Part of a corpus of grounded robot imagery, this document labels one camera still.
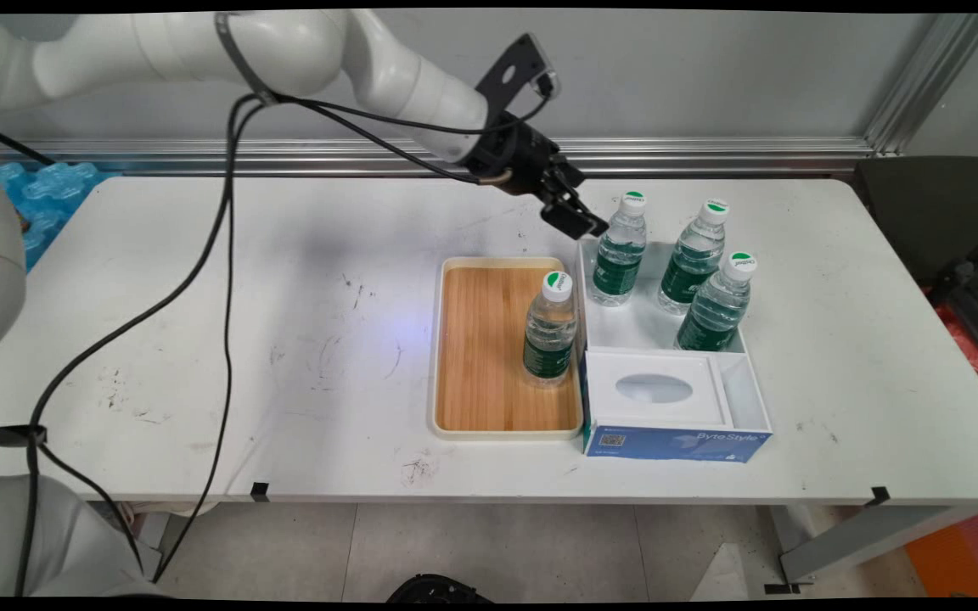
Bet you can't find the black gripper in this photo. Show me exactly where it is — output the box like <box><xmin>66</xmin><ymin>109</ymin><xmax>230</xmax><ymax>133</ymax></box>
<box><xmin>463</xmin><ymin>118</ymin><xmax>611</xmax><ymax>242</ymax></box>

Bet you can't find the water bottle green label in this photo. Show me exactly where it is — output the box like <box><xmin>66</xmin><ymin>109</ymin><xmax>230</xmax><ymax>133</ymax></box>
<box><xmin>588</xmin><ymin>192</ymin><xmax>649</xmax><ymax>308</ymax></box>
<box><xmin>657</xmin><ymin>200</ymin><xmax>731</xmax><ymax>317</ymax></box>
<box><xmin>674</xmin><ymin>251</ymin><xmax>759</xmax><ymax>353</ymax></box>
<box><xmin>523</xmin><ymin>272</ymin><xmax>580</xmax><ymax>390</ymax></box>

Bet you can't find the bamboo tray white rim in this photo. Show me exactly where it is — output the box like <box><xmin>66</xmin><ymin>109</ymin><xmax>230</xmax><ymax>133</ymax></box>
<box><xmin>428</xmin><ymin>256</ymin><xmax>585</xmax><ymax>442</ymax></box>

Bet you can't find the white box blue side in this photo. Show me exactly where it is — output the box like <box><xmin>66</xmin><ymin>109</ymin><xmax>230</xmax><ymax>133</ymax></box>
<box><xmin>576</xmin><ymin>233</ymin><xmax>775</xmax><ymax>464</ymax></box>

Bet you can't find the black object on floor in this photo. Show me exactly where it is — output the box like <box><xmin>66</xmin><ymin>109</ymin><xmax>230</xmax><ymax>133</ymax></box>
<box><xmin>387</xmin><ymin>575</ymin><xmax>495</xmax><ymax>603</ymax></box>

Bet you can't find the red bag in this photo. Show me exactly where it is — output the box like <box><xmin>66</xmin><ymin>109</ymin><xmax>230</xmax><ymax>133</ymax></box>
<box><xmin>930</xmin><ymin>293</ymin><xmax>978</xmax><ymax>393</ymax></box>

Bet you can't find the grey table leg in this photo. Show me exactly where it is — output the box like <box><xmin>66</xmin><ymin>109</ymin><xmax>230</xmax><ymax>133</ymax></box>
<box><xmin>764</xmin><ymin>505</ymin><xmax>978</xmax><ymax>595</ymax></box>

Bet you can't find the blue shrink-wrapped bottle pack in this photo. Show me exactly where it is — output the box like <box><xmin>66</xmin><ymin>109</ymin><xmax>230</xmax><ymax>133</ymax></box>
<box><xmin>0</xmin><ymin>161</ymin><xmax>121</xmax><ymax>274</ymax></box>

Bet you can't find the orange crate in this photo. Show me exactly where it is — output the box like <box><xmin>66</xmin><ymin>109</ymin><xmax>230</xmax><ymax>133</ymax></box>
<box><xmin>905</xmin><ymin>507</ymin><xmax>978</xmax><ymax>597</ymax></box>

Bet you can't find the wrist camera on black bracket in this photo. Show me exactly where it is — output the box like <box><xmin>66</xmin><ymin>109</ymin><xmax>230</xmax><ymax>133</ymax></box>
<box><xmin>475</xmin><ymin>34</ymin><xmax>560</xmax><ymax>117</ymax></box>

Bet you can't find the horizontal aluminium rail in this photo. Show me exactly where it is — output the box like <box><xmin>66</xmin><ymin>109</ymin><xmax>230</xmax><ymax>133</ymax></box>
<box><xmin>0</xmin><ymin>136</ymin><xmax>877</xmax><ymax>177</ymax></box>

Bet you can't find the thin black cable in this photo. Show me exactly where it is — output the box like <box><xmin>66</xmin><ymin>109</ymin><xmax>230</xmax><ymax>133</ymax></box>
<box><xmin>152</xmin><ymin>75</ymin><xmax>554</xmax><ymax>585</ymax></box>

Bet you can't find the thick black cable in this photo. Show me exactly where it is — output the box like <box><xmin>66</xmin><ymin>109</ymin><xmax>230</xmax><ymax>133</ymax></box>
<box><xmin>14</xmin><ymin>93</ymin><xmax>514</xmax><ymax>597</ymax></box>

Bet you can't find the slanted aluminium profile post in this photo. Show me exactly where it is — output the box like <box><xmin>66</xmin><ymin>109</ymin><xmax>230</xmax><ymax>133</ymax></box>
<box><xmin>863</xmin><ymin>13</ymin><xmax>978</xmax><ymax>159</ymax></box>

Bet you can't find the black cable strap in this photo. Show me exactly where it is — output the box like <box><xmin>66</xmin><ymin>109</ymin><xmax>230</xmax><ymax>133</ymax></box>
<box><xmin>0</xmin><ymin>423</ymin><xmax>48</xmax><ymax>450</ymax></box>

